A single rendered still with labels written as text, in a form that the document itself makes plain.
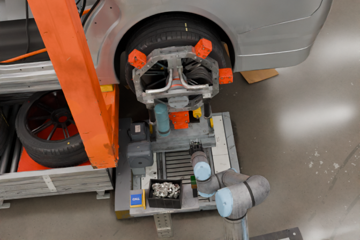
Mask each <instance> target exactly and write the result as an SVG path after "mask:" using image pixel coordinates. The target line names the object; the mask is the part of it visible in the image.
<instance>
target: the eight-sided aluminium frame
mask: <svg viewBox="0 0 360 240"><path fill-rule="evenodd" d="M187 57H190V58H192V59H193V60H195V61H197V62H198V63H200V64H202V65H203V66H205V67H207V68H209V69H210V70H212V80H213V93H210V94H211V98H212V97H213V96H215V95H217V93H218V92H219V66H218V62H217V61H216V60H214V59H212V58H210V57H209V56H207V57H206V58H205V59H203V58H201V57H199V56H196V49H195V47H193V46H183V47H173V48H162V49H160V48H159V49H154V50H153V51H152V52H151V53H150V54H149V55H148V56H147V57H146V59H147V63H146V64H145V65H144V66H143V67H142V68H141V69H138V68H136V67H135V68H134V69H133V70H132V77H133V82H134V87H135V90H136V96H137V100H138V101H140V102H142V103H144V104H146V101H145V100H143V99H142V93H144V92H143V88H142V85H141V79H140V77H141V76H142V75H143V74H144V73H145V72H146V71H147V70H148V69H150V68H151V67H152V66H153V65H154V64H155V63H156V62H157V61H159V60H165V59H176V58H187ZM159 103H163V104H165V105H166V106H167V107H168V112H179V111H190V110H192V111H193V110H197V109H198V108H199V107H201V106H202V105H203V100H202V96H201V94H199V95H198V96H197V97H196V98H195V99H193V100H189V102H188V104H187V105H186V106H185V107H183V108H173V107H171V106H170V105H169V103H168V102H167V103H165V102H162V101H160V100H159V99H154V105H155V106H156V105H157V104H159Z"/></svg>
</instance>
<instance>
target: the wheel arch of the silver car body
mask: <svg viewBox="0 0 360 240"><path fill-rule="evenodd" d="M160 13H163V15H168V14H182V15H184V14H186V15H190V16H194V17H197V18H199V19H201V20H203V21H205V22H207V23H208V24H210V25H211V26H212V27H213V28H214V29H215V30H216V32H217V33H218V35H219V37H220V40H221V41H222V42H225V43H226V44H227V46H228V51H229V56H230V61H231V66H232V71H233V73H235V71H236V66H237V53H236V48H235V45H234V43H233V41H232V39H231V37H230V36H229V34H228V33H227V32H226V30H225V29H224V28H223V27H222V26H220V25H219V24H218V23H217V22H215V21H214V20H212V19H211V18H209V17H206V16H204V15H202V14H198V13H195V12H191V11H183V10H170V11H162V12H158V13H155V14H152V15H149V16H146V17H144V18H142V19H140V20H139V21H137V22H136V23H134V24H133V25H132V26H131V27H129V28H128V29H127V30H126V31H125V32H124V34H123V35H122V36H121V38H120V39H119V40H118V42H117V44H116V47H115V50H114V53H113V57H112V70H113V73H114V77H115V79H116V81H117V83H118V84H119V83H120V63H121V53H122V52H124V51H125V50H126V45H127V42H128V40H129V38H130V36H131V34H132V33H133V32H134V31H135V30H136V29H137V28H138V27H139V26H140V25H142V24H143V23H145V22H146V21H147V18H148V17H149V20H151V19H153V18H155V17H158V16H160Z"/></svg>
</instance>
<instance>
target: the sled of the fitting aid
mask: <svg viewBox="0 0 360 240"><path fill-rule="evenodd" d="M209 107H210V115H211V117H210V119H207V125H208V132H209V137H208V138H197V139H198V142H200V140H201V143H202V147H203V148H207V147H216V139H215V132H214V124H213V117H212V111H211V105H210V106H209ZM149 130H150V142H151V144H152V147H153V153H158V152H168V151H180V150H186V149H190V145H189V142H190V143H191V141H195V142H196V141H197V139H187V140H175V141H165V142H156V129H155V125H151V124H150V123H149Z"/></svg>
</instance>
